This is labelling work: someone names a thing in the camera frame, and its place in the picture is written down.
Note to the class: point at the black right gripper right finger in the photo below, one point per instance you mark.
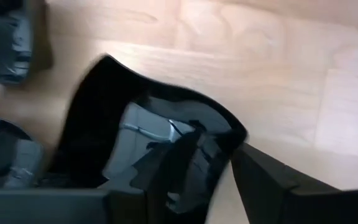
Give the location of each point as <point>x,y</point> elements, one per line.
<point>291,199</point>

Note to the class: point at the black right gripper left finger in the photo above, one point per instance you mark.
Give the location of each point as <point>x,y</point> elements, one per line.
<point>42,208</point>

